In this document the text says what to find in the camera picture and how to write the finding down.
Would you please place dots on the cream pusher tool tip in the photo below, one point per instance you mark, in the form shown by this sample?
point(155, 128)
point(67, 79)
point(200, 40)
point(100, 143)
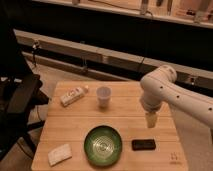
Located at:
point(151, 119)

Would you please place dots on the green ceramic bowl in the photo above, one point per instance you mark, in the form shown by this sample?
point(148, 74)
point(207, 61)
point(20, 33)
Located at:
point(103, 146)

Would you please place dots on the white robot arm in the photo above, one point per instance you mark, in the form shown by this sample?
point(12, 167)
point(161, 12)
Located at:
point(159, 86)

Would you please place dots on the black rectangular phone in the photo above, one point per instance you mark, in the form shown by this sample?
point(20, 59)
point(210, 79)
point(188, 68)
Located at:
point(143, 144)

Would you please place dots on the translucent plastic cup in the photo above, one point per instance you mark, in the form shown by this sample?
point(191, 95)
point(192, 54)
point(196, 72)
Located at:
point(103, 95)

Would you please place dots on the wooden table board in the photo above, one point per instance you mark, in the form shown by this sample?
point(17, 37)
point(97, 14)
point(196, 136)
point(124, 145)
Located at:
point(70, 125)

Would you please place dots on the white tube bottle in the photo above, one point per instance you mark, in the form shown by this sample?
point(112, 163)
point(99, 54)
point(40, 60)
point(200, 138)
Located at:
point(73, 95)

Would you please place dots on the white folded cloth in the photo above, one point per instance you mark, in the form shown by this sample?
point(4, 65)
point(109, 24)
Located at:
point(59, 154)

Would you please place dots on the black chair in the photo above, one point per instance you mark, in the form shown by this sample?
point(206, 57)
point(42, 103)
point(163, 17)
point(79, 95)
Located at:
point(19, 94)

